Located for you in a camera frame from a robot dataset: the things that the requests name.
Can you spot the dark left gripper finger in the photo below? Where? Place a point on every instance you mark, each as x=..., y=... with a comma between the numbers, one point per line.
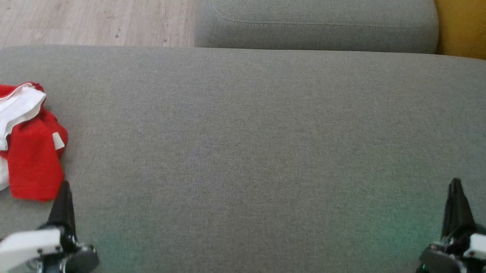
x=62, y=213

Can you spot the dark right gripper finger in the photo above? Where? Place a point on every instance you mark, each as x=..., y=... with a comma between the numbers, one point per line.
x=456, y=210

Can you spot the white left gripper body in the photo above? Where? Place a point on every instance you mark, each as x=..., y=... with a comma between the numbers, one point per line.
x=18, y=246

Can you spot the large grey sofa seat cushion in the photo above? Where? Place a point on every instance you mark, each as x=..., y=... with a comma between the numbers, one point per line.
x=267, y=165

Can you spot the small grey sofa cushion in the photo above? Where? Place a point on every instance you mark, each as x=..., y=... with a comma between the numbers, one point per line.
x=317, y=14

